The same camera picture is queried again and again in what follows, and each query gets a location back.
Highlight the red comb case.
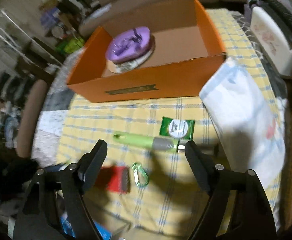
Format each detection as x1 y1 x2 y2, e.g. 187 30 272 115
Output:
94 166 130 194

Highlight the white printed tote bag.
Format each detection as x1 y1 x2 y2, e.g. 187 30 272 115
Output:
199 57 285 188

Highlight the green handled tool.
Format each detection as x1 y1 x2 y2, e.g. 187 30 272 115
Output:
112 132 186 153

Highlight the green carabiner clip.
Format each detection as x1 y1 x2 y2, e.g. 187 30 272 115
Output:
131 162 149 188

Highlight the green wipes packet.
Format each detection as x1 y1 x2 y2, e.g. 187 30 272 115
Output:
159 117 195 140

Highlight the blue cardboard box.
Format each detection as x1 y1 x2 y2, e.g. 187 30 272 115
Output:
60 212 112 239

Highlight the yellow plaid tablecloth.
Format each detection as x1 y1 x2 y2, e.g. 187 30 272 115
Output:
56 8 283 238

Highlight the orange cardboard box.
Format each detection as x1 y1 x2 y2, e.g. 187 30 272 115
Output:
67 0 227 102

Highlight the purple oval tray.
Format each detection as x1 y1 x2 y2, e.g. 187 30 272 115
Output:
105 26 152 63

